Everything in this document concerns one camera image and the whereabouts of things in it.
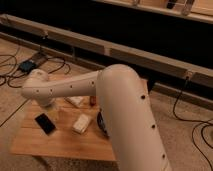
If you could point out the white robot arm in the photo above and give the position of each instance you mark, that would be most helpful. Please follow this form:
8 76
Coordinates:
125 107

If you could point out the small red-brown bottle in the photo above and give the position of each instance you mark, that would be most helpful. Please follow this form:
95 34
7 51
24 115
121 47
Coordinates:
92 100

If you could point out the white rectangular block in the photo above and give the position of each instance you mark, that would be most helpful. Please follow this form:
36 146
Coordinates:
82 123

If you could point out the black smartphone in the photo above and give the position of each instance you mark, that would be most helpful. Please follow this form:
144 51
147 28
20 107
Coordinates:
45 123

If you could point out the blue power device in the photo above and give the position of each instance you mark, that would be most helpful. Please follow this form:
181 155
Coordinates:
26 66

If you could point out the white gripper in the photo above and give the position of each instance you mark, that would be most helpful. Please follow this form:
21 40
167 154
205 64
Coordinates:
52 111

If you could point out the wooden table board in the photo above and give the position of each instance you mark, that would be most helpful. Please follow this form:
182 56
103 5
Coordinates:
63 141

